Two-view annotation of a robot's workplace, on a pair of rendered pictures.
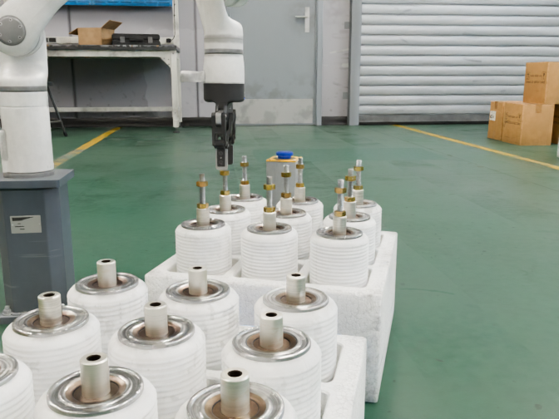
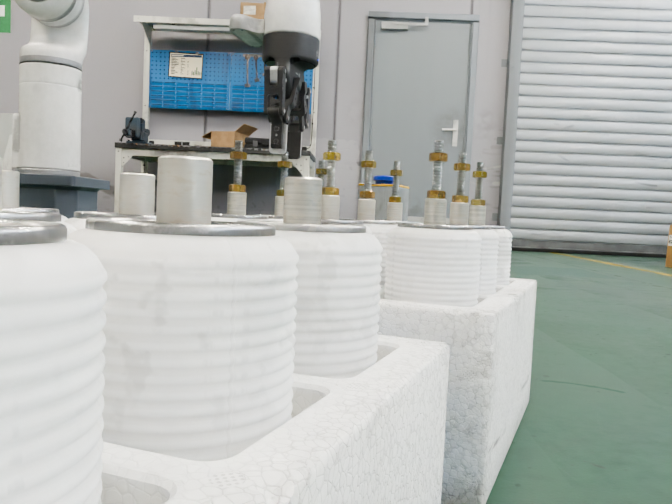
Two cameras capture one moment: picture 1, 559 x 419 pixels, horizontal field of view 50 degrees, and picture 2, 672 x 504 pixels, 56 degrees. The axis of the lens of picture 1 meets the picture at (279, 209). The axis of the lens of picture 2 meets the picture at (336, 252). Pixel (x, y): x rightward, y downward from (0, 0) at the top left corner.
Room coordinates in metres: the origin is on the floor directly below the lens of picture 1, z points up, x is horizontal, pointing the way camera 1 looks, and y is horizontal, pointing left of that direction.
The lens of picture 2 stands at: (0.28, -0.09, 0.26)
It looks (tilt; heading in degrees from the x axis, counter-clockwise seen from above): 3 degrees down; 8
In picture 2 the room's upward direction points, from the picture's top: 3 degrees clockwise
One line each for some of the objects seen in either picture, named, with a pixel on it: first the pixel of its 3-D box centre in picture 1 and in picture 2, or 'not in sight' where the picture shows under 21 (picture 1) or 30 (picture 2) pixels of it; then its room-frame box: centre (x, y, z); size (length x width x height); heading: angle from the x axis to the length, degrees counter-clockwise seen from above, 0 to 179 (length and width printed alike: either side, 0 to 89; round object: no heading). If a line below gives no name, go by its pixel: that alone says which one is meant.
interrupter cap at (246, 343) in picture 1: (271, 343); (183, 229); (0.53, 0.01, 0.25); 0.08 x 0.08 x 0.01
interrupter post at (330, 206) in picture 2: (269, 221); (329, 210); (0.97, 0.02, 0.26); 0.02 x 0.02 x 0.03
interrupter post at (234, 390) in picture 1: (234, 393); not in sight; (0.42, 0.03, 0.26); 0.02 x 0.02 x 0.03
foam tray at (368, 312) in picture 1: (285, 295); (359, 348); (1.09, -0.01, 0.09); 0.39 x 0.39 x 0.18; 76
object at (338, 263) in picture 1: (338, 286); (429, 315); (0.94, -0.10, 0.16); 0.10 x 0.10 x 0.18
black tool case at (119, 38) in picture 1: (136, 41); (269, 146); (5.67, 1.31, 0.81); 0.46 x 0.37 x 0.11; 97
